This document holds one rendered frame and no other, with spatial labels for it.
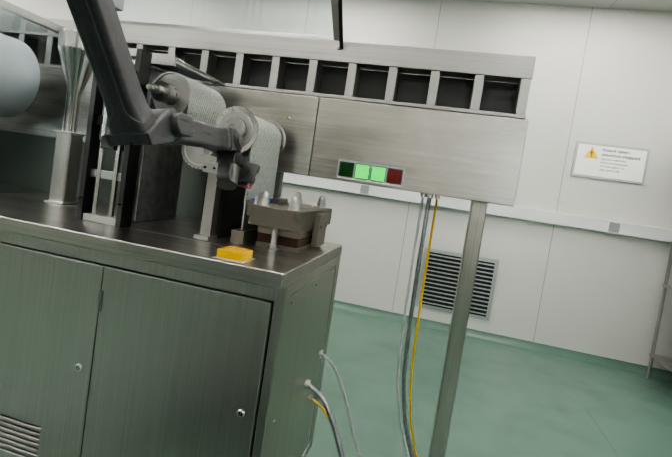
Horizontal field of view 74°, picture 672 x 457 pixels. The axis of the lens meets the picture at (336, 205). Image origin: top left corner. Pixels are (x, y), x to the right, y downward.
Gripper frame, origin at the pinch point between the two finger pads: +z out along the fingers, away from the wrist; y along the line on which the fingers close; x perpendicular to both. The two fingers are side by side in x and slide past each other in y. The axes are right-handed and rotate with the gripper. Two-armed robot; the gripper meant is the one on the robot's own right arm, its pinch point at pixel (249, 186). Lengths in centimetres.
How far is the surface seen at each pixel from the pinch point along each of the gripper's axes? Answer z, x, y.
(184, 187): 30, 10, -42
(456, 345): 66, -21, 74
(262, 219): -0.8, -10.9, 8.4
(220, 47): 2, 60, -34
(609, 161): 202, 175, 184
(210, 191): -4.3, -6.1, -9.5
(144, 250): -17.9, -32.3, -12.4
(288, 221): -1.1, -10.2, 16.6
